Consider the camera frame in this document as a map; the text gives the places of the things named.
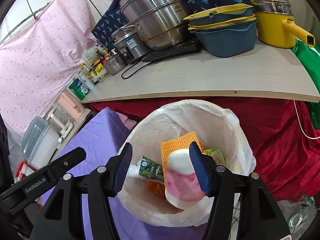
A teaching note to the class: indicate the steel rice cooker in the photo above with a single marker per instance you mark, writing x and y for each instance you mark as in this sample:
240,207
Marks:
129,43

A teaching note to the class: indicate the red plastic basin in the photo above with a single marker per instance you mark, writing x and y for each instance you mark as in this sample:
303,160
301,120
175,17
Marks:
23,170

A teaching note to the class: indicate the small steel lidded pot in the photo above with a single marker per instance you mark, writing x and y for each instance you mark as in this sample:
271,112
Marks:
115,64

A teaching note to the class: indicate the white bottle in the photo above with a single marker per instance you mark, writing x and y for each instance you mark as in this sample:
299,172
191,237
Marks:
90,84

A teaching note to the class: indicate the green white milk carton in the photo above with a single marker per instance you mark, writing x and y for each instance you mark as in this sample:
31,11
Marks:
146,169

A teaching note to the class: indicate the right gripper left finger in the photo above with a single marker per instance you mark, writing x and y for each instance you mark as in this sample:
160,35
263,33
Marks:
61,216

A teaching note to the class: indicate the large steel steamer pot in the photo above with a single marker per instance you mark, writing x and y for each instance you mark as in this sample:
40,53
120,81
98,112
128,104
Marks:
159,23

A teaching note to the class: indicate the purple table cloth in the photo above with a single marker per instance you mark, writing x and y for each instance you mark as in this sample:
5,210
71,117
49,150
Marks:
102,137

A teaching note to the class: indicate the red velvet cloth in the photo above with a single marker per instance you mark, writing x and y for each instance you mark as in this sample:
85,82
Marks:
284,143

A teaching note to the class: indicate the orange foam net sleeve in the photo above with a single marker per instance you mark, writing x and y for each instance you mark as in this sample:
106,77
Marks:
176,144

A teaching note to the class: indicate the pink electric kettle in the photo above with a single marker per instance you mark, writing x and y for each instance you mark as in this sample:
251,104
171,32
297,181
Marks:
72,106

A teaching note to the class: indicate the yellow green snack bag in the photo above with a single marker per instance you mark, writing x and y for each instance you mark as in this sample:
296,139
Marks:
217,155

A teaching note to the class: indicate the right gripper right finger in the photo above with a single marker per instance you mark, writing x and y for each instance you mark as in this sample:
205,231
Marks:
233,194

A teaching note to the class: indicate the yellow electric pot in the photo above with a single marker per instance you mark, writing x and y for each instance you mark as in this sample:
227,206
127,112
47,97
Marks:
276,26

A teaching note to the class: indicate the green tin can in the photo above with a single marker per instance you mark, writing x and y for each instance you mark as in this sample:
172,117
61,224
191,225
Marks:
78,88

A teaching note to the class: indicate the pink dotted sheet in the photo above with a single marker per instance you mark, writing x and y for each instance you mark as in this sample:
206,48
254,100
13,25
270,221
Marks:
38,63

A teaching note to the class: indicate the clear plastic bottle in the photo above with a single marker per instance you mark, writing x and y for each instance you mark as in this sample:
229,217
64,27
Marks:
298,215

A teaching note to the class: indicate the orange snack wrapper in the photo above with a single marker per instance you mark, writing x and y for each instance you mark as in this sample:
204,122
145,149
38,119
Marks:
157,189

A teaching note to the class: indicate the white glass kettle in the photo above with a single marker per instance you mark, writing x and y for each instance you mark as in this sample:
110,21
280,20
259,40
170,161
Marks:
64,130

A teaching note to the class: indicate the green plastic bag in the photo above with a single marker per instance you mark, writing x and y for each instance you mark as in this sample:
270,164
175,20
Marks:
309,58

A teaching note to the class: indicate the white dish rack box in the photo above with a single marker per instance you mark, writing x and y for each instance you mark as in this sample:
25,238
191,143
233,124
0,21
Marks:
39,143

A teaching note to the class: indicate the blue yellow stacked basins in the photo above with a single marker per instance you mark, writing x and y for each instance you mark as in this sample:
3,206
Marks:
225,31

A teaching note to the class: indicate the pink paper cup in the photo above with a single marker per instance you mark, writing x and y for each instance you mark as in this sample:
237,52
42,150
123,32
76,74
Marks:
182,189

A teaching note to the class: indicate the black induction cooktop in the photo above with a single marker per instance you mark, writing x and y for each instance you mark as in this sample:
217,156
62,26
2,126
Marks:
185,48

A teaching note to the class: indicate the white lined trash bin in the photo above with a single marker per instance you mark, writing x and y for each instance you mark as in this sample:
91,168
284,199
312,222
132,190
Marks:
172,127

